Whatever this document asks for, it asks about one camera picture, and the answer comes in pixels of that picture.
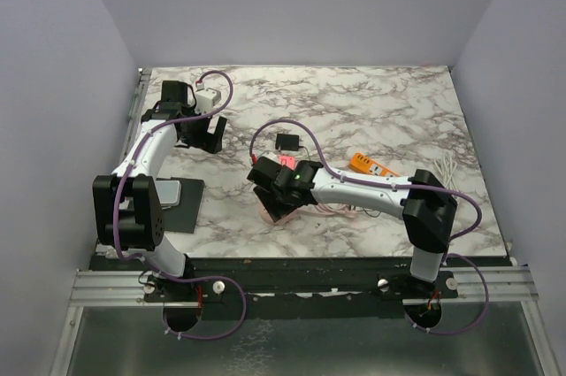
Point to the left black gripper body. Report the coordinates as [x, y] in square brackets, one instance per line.
[196, 134]

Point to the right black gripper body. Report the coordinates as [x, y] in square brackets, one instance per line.
[280, 195]

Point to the black power adapter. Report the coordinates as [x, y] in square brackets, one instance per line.
[287, 142]

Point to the orange power strip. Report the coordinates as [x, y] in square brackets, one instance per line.
[360, 163]

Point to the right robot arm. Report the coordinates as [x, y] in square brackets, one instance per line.
[425, 207]

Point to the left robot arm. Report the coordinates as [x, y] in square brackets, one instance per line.
[129, 215]

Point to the coral pink square charger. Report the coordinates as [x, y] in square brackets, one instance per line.
[286, 160]

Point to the grey white rectangular box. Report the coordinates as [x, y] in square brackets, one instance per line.
[168, 192]

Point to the black foam mat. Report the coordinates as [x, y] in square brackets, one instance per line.
[183, 217]

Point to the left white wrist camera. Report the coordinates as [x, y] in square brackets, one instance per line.
[206, 98]

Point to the black mounting base rail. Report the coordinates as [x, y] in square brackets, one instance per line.
[302, 288]

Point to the aluminium frame rail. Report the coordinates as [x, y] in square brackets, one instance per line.
[504, 338]

